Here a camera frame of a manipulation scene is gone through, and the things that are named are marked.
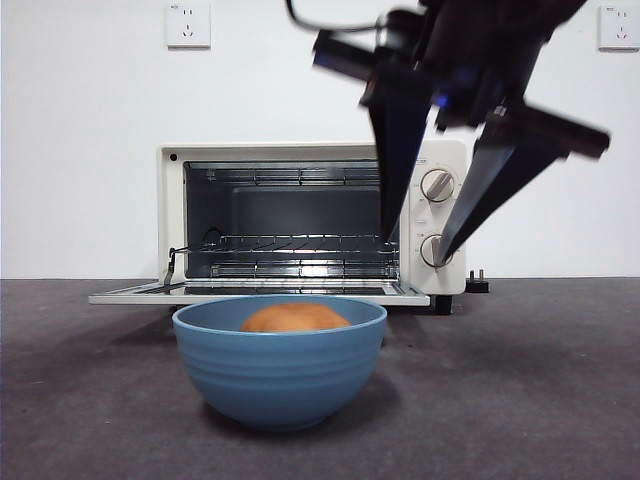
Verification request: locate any cream toaster oven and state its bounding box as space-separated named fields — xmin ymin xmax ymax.
xmin=157 ymin=139 xmax=467 ymax=316

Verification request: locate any brown potato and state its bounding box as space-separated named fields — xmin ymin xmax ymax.
xmin=239 ymin=302 xmax=351 ymax=333

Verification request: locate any beige oven knob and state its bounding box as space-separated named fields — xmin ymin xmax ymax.
xmin=418 ymin=233 xmax=455 ymax=272
xmin=420 ymin=169 xmax=456 ymax=204

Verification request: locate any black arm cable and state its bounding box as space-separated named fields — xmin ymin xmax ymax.
xmin=285 ymin=0 xmax=387 ymax=32

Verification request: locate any blue bowl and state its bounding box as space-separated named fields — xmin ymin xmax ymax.
xmin=172 ymin=295 xmax=389 ymax=432

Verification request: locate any metal wire oven rack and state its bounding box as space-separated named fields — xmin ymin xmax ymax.
xmin=172 ymin=232 xmax=401 ymax=254

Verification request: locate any glass oven door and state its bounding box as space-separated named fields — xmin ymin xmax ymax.
xmin=88 ymin=279 xmax=432 ymax=307

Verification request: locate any white wall socket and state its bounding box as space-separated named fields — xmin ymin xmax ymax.
xmin=598 ymin=5 xmax=640 ymax=52
xmin=166 ymin=2 xmax=211 ymax=50

